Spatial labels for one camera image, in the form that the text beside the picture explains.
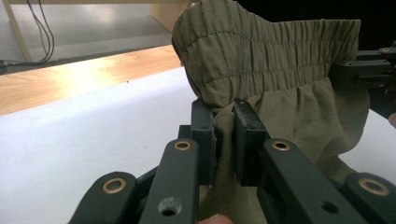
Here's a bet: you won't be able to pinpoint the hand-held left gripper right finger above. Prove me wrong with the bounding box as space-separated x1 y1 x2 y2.
233 98 272 187

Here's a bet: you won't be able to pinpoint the white table cover board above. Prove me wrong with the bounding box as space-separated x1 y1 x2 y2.
0 66 396 224

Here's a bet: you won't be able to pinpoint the black hanging cables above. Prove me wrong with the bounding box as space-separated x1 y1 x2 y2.
26 0 56 64

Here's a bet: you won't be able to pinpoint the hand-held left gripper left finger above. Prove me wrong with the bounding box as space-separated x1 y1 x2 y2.
178 98 218 187

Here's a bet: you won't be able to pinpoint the olive green pants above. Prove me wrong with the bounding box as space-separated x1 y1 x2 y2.
171 0 372 224

